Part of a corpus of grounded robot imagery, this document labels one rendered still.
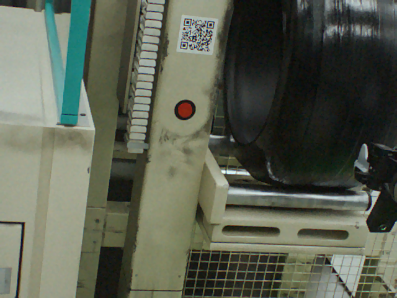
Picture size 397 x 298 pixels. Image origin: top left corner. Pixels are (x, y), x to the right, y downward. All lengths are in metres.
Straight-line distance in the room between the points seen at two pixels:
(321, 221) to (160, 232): 0.35
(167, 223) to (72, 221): 0.82
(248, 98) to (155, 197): 0.42
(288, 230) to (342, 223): 0.12
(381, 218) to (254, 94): 0.63
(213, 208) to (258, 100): 0.46
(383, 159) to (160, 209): 0.52
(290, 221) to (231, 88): 0.39
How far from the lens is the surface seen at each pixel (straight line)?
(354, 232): 1.74
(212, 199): 1.59
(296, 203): 1.68
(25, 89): 0.96
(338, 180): 1.65
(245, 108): 1.94
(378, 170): 1.43
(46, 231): 0.91
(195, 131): 1.63
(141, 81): 1.59
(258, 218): 1.65
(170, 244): 1.74
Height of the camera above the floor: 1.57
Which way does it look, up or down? 21 degrees down
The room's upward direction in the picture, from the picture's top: 10 degrees clockwise
